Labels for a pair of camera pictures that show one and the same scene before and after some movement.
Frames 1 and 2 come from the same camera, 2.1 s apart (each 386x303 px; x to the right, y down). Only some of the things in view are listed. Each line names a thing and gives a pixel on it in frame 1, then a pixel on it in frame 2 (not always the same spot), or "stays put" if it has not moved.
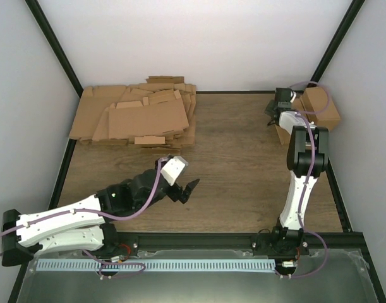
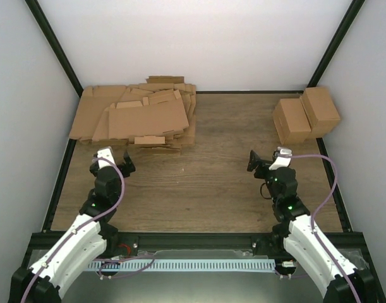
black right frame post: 346,23 stays put
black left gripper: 177,194 → 127,172
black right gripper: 268,110 → 257,161
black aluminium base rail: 336,245 stays put
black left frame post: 55,44 stays put
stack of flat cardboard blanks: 159,115 stays put
